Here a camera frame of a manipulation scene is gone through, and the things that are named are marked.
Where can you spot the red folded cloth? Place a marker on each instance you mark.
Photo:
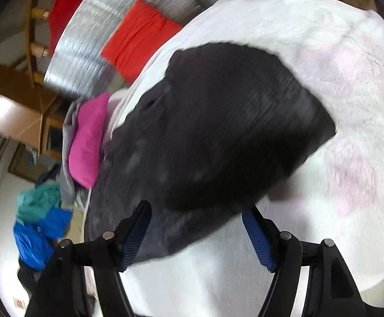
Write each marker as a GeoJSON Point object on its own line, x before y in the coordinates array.
{"type": "Point", "coordinates": [139, 43]}

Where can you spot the black puffer jacket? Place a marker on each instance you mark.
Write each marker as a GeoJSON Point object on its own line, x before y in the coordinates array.
{"type": "Point", "coordinates": [218, 132]}

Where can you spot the wooden cabinet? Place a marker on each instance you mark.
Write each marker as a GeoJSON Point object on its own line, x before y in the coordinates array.
{"type": "Point", "coordinates": [13, 109]}

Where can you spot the silver foil mat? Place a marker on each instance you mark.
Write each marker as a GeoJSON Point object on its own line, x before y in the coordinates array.
{"type": "Point", "coordinates": [86, 49]}

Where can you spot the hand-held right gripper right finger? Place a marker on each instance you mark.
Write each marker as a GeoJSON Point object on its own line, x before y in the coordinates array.
{"type": "Point", "coordinates": [259, 241]}

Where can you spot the red hanging cloth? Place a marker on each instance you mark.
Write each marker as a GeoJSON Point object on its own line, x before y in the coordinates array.
{"type": "Point", "coordinates": [69, 3]}

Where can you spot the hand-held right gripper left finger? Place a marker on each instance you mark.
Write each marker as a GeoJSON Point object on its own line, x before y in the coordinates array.
{"type": "Point", "coordinates": [135, 234]}

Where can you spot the white fluffy blanket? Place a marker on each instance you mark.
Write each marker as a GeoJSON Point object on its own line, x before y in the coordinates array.
{"type": "Point", "coordinates": [350, 89]}

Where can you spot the magenta folded cloth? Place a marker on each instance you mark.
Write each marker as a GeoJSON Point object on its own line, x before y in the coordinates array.
{"type": "Point", "coordinates": [88, 145]}

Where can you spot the dark cloth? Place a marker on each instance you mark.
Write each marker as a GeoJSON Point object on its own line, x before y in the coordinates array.
{"type": "Point", "coordinates": [26, 279]}

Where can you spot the grey cloth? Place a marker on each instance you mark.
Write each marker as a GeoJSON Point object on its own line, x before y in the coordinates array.
{"type": "Point", "coordinates": [67, 145]}

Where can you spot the teal garment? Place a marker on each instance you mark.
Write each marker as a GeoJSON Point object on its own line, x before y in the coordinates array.
{"type": "Point", "coordinates": [40, 201]}

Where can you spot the blue garment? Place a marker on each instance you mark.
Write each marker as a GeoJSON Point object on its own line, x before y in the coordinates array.
{"type": "Point", "coordinates": [36, 237]}

